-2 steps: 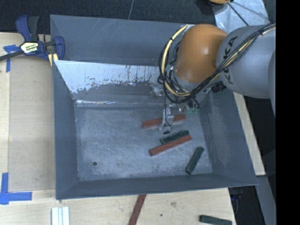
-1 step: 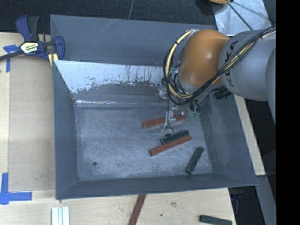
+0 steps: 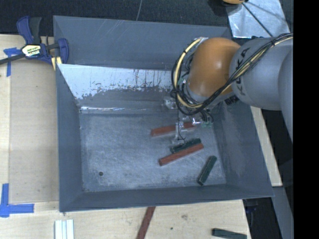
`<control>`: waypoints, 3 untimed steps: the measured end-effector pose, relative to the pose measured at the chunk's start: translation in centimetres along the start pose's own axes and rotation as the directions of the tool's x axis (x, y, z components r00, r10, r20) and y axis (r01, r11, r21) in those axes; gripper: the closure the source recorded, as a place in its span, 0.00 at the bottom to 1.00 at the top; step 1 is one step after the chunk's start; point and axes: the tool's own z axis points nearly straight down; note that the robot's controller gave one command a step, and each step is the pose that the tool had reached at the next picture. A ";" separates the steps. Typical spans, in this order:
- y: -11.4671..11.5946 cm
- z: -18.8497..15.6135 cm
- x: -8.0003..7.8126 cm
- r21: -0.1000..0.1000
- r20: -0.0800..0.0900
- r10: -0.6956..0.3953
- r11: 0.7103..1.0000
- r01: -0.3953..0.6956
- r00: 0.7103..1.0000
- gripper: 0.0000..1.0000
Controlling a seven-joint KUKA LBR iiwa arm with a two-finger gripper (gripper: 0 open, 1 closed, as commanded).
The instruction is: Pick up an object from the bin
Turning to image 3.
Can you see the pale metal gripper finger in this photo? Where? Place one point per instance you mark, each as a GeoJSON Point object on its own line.
{"type": "Point", "coordinates": [178, 129]}
{"type": "Point", "coordinates": [177, 141]}

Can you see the grey metal bin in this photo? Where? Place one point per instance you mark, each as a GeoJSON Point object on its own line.
{"type": "Point", "coordinates": [119, 146]}

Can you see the red-brown flat block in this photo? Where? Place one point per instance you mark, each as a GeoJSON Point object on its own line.
{"type": "Point", "coordinates": [162, 131]}
{"type": "Point", "coordinates": [179, 155]}
{"type": "Point", "coordinates": [145, 223]}

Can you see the dark green flat block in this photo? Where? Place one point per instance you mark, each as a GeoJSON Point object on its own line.
{"type": "Point", "coordinates": [189, 143]}
{"type": "Point", "coordinates": [228, 233]}
{"type": "Point", "coordinates": [207, 170]}

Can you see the black cylinder on white bracket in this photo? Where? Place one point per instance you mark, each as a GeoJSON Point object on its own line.
{"type": "Point", "coordinates": [230, 100]}

